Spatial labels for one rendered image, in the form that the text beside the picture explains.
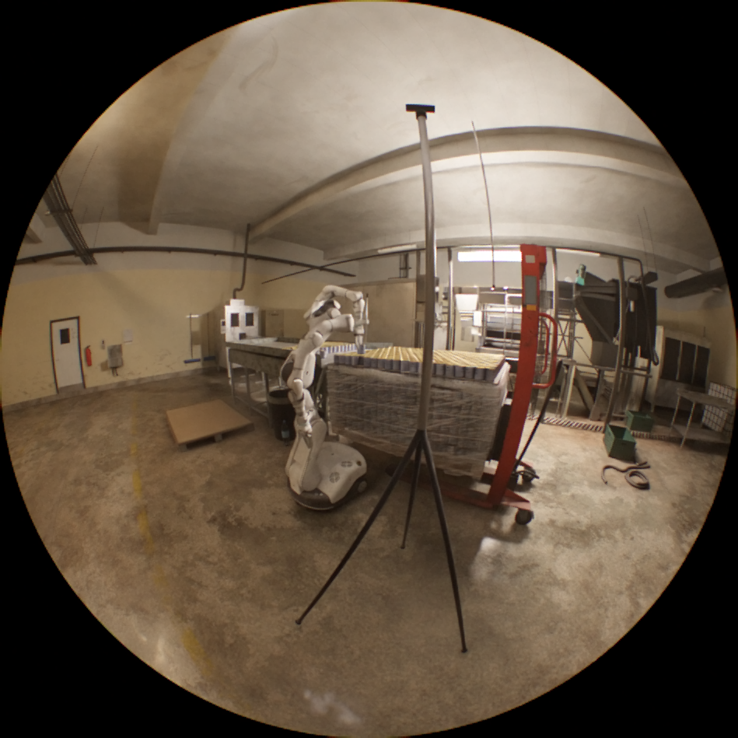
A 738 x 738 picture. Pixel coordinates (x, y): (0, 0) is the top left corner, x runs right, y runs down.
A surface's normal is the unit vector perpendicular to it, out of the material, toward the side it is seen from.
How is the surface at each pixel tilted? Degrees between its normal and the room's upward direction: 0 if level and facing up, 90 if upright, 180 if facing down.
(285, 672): 0
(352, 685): 0
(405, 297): 90
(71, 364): 90
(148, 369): 90
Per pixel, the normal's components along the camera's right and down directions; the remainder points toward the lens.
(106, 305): 0.81, 0.13
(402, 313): -0.59, 0.14
